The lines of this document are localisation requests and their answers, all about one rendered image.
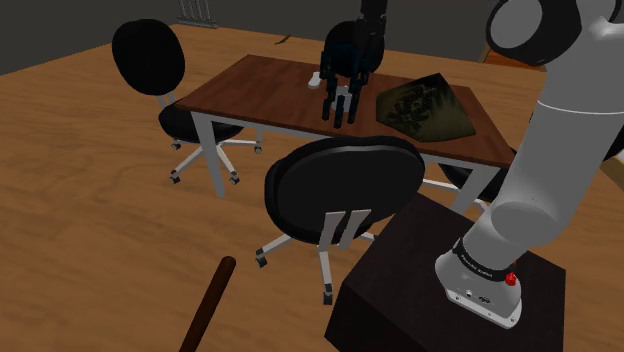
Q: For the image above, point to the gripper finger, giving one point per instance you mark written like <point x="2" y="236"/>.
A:
<point x="352" y="111"/>
<point x="326" y="107"/>

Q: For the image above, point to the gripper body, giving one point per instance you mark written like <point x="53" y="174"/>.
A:
<point x="369" y="46"/>

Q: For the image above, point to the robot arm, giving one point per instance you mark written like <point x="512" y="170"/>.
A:
<point x="560" y="146"/>

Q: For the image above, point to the small white object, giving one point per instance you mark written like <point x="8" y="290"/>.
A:
<point x="314" y="79"/>
<point x="344" y="90"/>

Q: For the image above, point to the brown table with white legs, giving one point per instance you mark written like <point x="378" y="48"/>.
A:
<point x="273" y="92"/>

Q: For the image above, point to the dark patterned book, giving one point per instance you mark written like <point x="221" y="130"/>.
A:
<point x="424" y="109"/>

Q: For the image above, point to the orange wooden furniture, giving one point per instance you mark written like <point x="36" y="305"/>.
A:
<point x="502" y="59"/>

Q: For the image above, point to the grey radiator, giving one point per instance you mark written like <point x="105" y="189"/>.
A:
<point x="197" y="12"/>

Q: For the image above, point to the dark robot stand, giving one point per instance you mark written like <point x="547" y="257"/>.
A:
<point x="404" y="287"/>

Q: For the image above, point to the brown wooden stick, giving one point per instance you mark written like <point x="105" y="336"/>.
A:
<point x="207" y="307"/>

